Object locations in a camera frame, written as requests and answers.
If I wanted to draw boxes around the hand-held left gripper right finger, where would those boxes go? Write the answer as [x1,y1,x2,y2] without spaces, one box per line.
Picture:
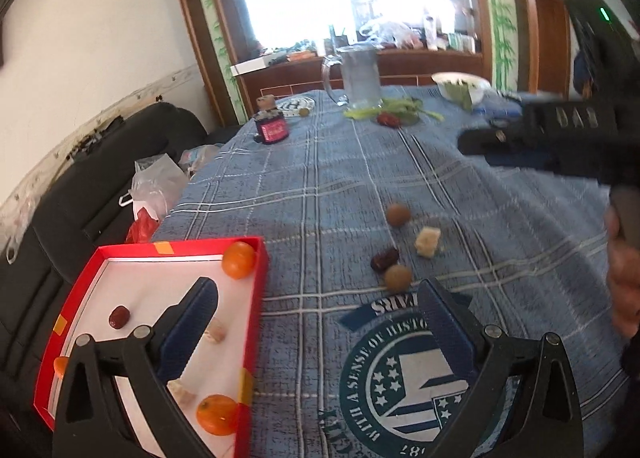
[416,277,585,458]

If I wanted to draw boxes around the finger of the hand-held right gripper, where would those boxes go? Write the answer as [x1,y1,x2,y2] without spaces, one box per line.
[482,150,561,173]
[456,127,531,157]

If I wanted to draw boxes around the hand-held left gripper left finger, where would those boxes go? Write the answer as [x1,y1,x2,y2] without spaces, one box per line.
[51,276,221,458]

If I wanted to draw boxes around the pale beige food chunk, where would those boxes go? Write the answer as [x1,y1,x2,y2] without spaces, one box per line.
[415,226,443,257]
[166,377,196,409]
[205,318,227,345]

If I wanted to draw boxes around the red cardboard box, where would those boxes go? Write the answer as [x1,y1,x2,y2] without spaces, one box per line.
[32,236,270,458]

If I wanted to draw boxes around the person's right hand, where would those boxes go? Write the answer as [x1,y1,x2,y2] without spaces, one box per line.
[602,205,640,339]

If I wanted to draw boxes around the white bowl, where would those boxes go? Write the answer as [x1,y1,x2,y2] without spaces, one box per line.
[431,72,493,106]

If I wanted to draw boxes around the brown longan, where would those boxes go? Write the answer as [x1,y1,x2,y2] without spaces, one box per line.
[386,203,412,227]
[384,265,413,291]

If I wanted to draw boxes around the wooden door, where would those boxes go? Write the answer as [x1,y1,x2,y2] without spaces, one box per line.
[530,0,573,98]

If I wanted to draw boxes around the green leafy vegetables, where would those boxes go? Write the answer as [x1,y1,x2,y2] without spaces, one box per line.
[343,96,445,125]

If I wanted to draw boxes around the red plastic bag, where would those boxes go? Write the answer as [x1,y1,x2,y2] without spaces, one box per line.
[125,208,161,245]

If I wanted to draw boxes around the glass pitcher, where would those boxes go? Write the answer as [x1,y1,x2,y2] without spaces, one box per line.
[320,45,383,110]

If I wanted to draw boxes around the white plastic bag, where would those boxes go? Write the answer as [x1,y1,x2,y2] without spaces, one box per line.
[357,20,416,46]

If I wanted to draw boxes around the small clear plastic bag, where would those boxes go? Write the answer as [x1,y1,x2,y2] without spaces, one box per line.
[179,144,221,173]

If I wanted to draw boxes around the black sofa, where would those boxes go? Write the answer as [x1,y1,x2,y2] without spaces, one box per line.
[0,102,241,389]

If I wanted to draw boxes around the blue plaid tablecloth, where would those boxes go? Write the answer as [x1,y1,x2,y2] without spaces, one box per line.
[150,85,631,458]

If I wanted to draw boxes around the red label jar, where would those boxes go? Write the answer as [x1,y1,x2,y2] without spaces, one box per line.
[253,96,289,145]

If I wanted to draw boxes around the wooden cabinet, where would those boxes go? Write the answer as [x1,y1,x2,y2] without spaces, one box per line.
[232,48,486,123]

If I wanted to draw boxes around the flat white box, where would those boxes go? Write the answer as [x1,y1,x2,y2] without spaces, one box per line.
[230,56,273,77]

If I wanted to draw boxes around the wooden window frame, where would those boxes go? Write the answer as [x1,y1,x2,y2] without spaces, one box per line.
[167,0,538,129]

